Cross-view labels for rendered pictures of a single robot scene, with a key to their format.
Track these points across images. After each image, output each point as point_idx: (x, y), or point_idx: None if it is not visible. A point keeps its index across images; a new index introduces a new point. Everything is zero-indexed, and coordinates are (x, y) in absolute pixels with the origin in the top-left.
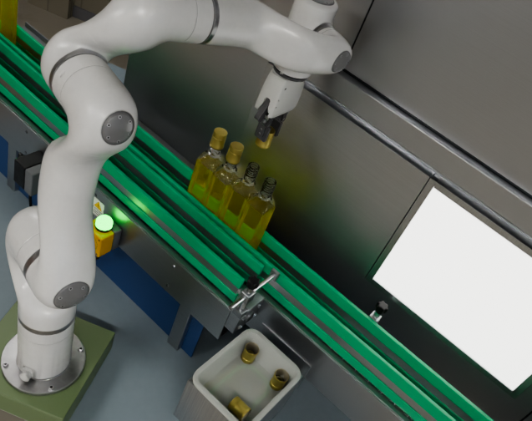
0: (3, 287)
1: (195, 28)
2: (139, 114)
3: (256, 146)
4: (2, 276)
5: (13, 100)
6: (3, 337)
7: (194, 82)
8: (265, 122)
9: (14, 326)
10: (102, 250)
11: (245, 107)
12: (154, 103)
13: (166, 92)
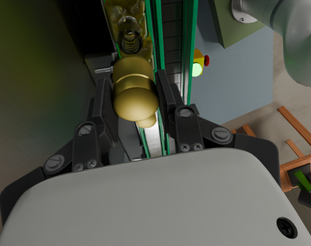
0: (214, 60)
1: None
2: (119, 142)
3: (68, 90)
4: (209, 67)
5: None
6: (254, 24)
7: None
8: (221, 130)
9: (244, 30)
10: (198, 51)
11: None
12: (115, 150)
13: (113, 159)
